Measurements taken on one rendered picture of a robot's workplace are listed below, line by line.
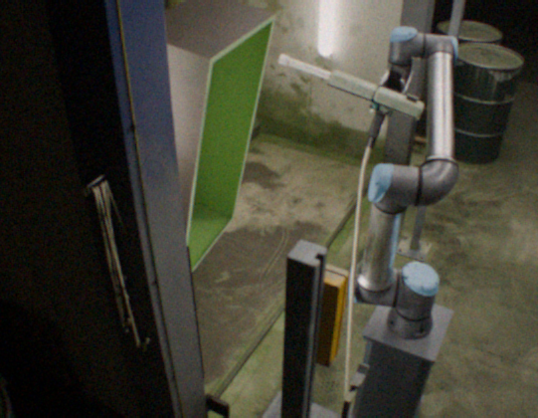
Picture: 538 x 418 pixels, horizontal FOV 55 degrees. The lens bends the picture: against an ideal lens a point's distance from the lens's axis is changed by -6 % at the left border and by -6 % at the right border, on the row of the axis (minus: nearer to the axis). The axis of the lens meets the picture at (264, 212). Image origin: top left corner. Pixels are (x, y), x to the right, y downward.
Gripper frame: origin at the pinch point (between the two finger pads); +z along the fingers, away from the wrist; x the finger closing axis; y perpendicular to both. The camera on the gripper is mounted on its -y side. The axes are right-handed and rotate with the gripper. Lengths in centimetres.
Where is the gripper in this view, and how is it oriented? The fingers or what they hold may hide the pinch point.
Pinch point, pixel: (381, 105)
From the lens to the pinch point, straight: 175.3
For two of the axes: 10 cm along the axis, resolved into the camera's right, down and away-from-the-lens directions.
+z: -3.9, 5.7, -7.3
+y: -1.9, 7.2, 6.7
